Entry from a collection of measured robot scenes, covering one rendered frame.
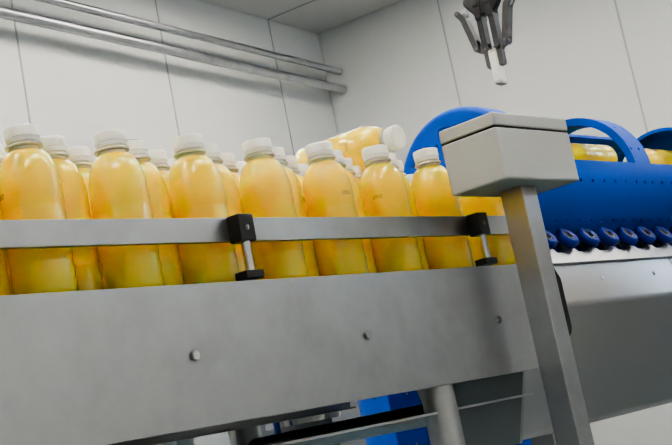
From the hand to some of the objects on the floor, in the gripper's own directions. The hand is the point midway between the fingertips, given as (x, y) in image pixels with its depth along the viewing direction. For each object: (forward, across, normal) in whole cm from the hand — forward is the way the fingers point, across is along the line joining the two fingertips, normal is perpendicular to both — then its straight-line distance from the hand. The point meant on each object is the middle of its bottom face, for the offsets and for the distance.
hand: (497, 67), depth 248 cm
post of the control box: (+134, -21, +51) cm, 145 cm away
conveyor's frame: (+135, +19, +110) cm, 175 cm away
